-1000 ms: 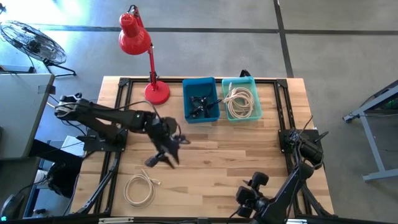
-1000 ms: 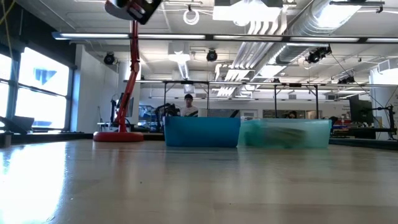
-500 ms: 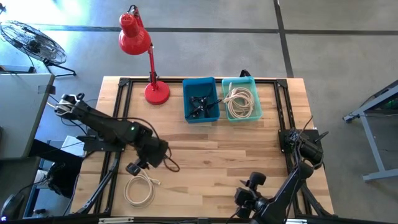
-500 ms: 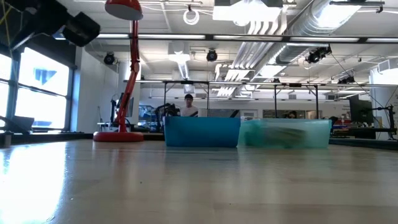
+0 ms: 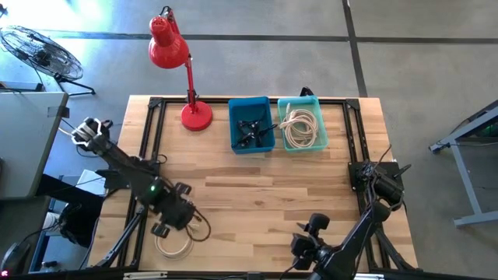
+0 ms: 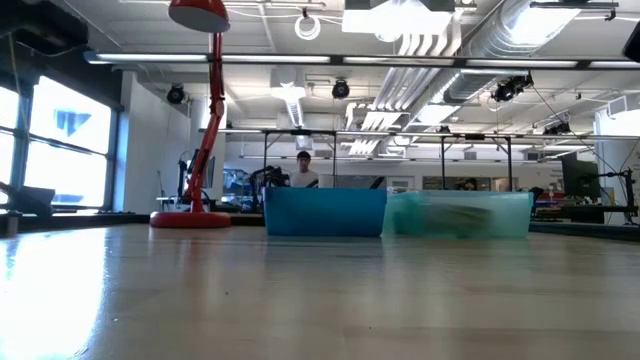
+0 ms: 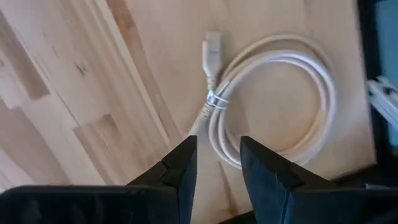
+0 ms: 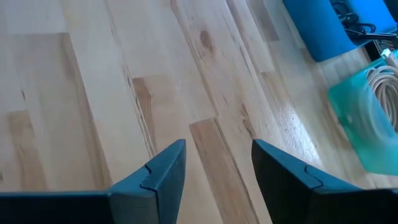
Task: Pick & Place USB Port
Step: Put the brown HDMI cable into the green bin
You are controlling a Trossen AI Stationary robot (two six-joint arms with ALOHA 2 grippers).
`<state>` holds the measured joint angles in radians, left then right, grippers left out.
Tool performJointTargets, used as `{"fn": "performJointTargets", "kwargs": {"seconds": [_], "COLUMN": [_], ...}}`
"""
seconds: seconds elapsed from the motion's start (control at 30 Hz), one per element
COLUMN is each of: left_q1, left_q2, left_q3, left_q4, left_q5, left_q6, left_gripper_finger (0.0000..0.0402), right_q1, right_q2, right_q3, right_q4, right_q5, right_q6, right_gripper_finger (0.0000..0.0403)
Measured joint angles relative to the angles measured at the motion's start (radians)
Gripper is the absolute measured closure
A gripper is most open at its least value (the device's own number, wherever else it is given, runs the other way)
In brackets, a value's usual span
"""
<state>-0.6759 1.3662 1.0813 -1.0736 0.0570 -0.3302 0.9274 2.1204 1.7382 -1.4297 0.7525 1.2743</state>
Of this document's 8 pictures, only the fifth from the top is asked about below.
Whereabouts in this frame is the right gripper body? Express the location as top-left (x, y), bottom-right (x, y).
top-left (289, 212), bottom-right (331, 271)

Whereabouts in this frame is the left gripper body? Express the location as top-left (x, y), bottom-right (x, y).
top-left (149, 180), bottom-right (198, 239)

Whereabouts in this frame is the black short USB cable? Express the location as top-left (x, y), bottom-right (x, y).
top-left (248, 123), bottom-right (278, 138)

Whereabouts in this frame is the teal plastic bin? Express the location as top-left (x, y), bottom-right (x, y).
top-left (276, 95), bottom-right (330, 153)

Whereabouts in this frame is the white box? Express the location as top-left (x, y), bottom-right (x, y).
top-left (75, 169), bottom-right (107, 196)

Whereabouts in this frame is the black floor equipment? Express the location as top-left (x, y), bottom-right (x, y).
top-left (34, 173), bottom-right (108, 250)

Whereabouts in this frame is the blue plastic bin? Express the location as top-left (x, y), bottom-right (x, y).
top-left (227, 96), bottom-right (276, 156)

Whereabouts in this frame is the red desk lamp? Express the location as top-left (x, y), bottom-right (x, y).
top-left (148, 5), bottom-right (214, 132)

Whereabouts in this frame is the grey side table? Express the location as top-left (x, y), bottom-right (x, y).
top-left (0, 89), bottom-right (70, 200)

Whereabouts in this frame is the black device with LED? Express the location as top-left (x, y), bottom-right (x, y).
top-left (0, 241), bottom-right (32, 278)

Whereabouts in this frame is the black floor fan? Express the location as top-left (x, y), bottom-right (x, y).
top-left (0, 25), bottom-right (96, 97)

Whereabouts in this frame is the silver metal bracket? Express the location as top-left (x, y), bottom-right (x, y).
top-left (122, 271), bottom-right (169, 280)
top-left (339, 272), bottom-right (385, 280)

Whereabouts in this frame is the black metal table frame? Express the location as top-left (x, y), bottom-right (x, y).
top-left (93, 96), bottom-right (419, 273)

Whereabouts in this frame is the grey metal table frame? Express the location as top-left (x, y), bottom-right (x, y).
top-left (430, 99), bottom-right (498, 229)

